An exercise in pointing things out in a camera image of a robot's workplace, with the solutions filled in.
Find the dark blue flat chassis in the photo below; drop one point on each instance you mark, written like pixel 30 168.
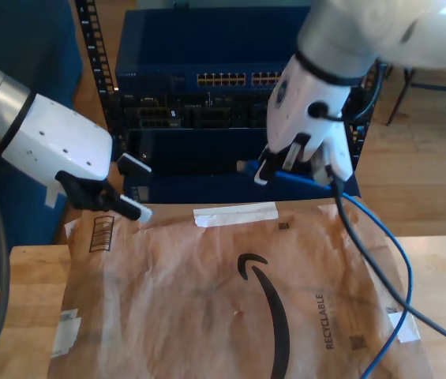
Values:
pixel 207 189

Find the black rack shelf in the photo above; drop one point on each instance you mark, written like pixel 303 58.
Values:
pixel 207 146

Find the black rack server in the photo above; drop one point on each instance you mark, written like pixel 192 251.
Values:
pixel 214 114

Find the blue sofa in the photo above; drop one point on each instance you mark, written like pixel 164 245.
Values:
pixel 29 237

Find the brown paper mailer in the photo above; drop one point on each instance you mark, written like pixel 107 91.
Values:
pixel 167 316

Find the dark metal stool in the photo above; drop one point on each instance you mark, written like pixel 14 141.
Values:
pixel 443 87

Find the black server rack frame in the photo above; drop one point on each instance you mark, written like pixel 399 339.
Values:
pixel 96 51

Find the blue network switch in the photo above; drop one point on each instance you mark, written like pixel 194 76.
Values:
pixel 207 39

